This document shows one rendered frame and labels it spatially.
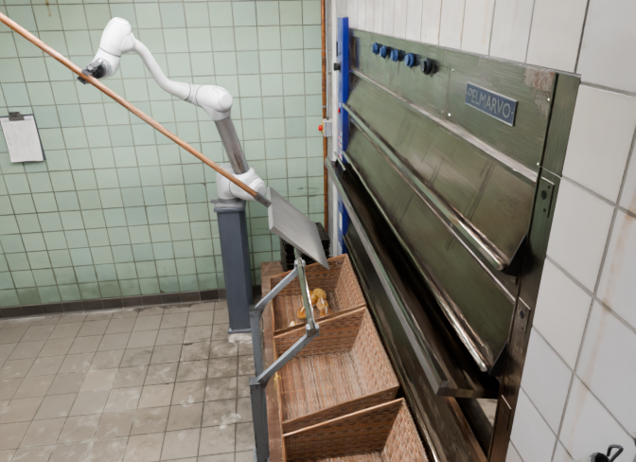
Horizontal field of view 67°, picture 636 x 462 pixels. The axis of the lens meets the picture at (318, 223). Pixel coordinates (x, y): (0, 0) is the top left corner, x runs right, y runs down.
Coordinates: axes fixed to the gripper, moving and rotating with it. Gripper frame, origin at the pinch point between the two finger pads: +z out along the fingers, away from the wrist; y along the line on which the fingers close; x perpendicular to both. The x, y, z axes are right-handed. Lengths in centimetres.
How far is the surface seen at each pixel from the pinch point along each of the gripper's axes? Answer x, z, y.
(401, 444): -167, 106, 15
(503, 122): -92, 132, -84
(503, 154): -97, 133, -79
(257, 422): -126, 90, 47
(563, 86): -85, 152, -91
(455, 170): -103, 112, -70
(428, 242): -121, 98, -49
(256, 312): -117, 42, 34
